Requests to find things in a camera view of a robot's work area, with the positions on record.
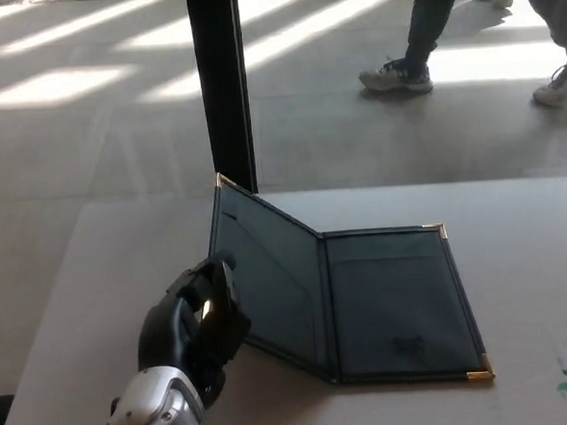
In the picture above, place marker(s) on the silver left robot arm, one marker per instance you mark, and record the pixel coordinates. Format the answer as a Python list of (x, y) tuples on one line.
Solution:
[(151, 413)]

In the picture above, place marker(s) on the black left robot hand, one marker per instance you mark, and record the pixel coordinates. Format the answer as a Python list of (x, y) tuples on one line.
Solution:
[(194, 324)]

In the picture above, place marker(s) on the dark blue diary folder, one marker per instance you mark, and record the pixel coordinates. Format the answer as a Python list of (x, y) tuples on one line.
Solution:
[(390, 302)]

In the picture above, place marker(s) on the black vertical pillar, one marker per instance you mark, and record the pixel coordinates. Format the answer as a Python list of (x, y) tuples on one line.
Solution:
[(220, 81)]

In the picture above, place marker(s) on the person in dark trousers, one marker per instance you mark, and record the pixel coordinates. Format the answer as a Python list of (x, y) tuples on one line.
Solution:
[(445, 29)]

